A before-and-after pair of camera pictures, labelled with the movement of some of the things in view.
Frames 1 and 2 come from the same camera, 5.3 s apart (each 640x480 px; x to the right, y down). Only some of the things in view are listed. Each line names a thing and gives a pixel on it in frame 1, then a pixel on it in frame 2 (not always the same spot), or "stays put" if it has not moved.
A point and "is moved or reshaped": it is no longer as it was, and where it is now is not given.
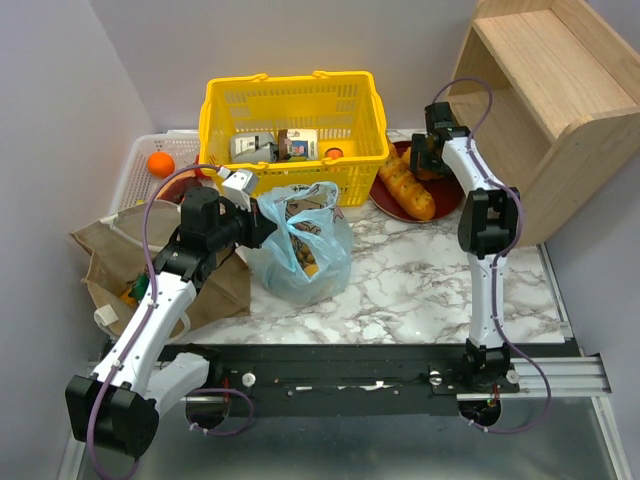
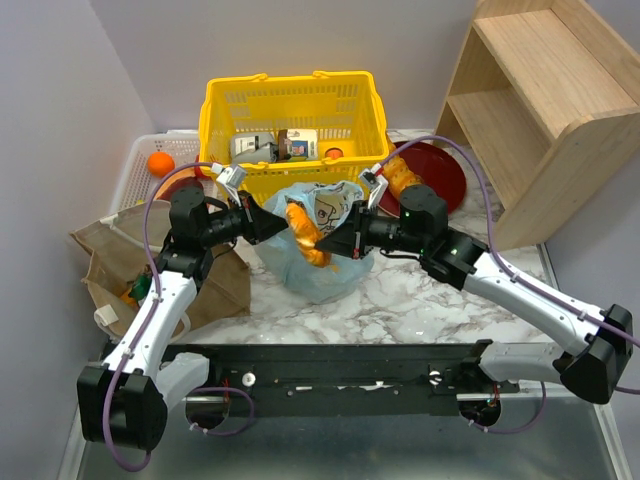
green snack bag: [140, 285] stays put
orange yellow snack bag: [129, 300] stays put
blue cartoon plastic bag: [308, 209] is moved or reshaped
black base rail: [335, 380] stays put
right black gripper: [422, 154] to [357, 231]
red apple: [197, 171] stays put
